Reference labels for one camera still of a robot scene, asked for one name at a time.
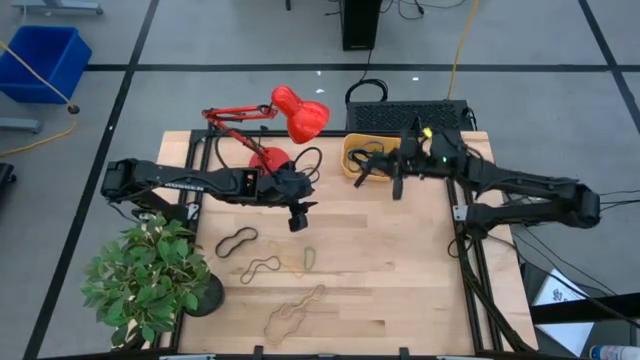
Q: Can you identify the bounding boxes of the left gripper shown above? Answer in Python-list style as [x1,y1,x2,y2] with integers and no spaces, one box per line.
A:
[257,168,320,213]

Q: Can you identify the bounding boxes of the yellow plastic bin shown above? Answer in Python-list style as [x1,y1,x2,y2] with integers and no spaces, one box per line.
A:
[340,132,404,183]

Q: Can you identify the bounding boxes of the black object on floor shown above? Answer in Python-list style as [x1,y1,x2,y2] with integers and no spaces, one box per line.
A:
[0,162,17,195]

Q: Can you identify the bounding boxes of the green plant in black pot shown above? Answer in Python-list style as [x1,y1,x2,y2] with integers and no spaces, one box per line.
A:
[79,212,226,350]

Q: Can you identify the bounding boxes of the black vented computer case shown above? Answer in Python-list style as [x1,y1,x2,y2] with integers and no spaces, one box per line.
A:
[344,99,475,133]

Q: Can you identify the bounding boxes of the coiled black cable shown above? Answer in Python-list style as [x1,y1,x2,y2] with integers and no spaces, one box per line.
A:
[344,78,390,105]

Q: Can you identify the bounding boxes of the wide beige rubber band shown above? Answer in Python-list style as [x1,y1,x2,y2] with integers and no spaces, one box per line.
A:
[269,283,328,321]
[262,307,304,346]

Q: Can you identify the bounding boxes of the white paper box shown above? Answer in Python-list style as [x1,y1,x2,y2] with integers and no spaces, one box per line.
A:
[531,268,597,358]

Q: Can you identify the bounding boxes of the blue plastic floor bin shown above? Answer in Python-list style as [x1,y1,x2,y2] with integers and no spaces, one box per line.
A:
[0,25,94,105]

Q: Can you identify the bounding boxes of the black cable bundle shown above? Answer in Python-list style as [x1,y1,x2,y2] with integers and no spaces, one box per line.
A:
[444,227,539,354]

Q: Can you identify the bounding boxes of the tall black equipment box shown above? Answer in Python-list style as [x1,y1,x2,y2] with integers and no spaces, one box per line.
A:
[340,0,384,52]

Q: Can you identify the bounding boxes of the red desk lamp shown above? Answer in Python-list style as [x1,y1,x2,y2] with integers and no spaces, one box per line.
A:
[201,85,331,174]

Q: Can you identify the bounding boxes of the black metal beam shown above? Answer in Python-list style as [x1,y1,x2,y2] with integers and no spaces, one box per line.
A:
[528,291,640,326]

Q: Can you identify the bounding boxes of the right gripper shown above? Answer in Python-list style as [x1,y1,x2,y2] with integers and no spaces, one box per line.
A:
[352,132,450,202]

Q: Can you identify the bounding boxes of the thin dark rubber band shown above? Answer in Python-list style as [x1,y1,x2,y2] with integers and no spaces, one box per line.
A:
[239,255,283,286]

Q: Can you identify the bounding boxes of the wide black figure-eight rubber band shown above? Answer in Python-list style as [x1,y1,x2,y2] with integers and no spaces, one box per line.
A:
[214,226,260,260]

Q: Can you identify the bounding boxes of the yellow hanging cable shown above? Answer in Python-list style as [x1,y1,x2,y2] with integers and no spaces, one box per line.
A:
[446,0,482,101]
[0,39,80,157]

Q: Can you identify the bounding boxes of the thin yellow rubber band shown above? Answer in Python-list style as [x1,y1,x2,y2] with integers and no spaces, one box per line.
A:
[268,241,306,279]

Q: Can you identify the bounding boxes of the white spray bottle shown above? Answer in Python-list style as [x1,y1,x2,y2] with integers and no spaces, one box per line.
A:
[588,343,640,360]

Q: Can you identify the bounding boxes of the black aluminium table frame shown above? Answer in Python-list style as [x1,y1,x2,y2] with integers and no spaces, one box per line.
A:
[158,128,539,360]

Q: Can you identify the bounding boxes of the black lamp cord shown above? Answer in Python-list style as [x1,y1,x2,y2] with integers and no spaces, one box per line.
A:
[213,124,274,174]

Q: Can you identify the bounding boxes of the wide black long rubber band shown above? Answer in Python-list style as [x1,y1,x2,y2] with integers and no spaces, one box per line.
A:
[348,144,382,174]

